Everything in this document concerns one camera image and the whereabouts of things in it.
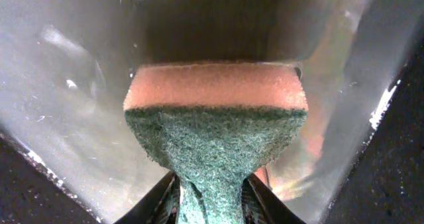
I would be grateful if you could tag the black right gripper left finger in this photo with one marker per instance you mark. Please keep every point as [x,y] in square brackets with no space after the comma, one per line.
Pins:
[159,206]

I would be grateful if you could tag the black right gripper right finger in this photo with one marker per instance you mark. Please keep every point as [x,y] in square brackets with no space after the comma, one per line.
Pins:
[261,206]

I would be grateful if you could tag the green scrubbing sponge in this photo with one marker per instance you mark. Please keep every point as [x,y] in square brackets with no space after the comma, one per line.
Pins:
[214,125]

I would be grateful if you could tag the black water tray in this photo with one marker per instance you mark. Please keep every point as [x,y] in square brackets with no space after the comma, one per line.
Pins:
[66,66]

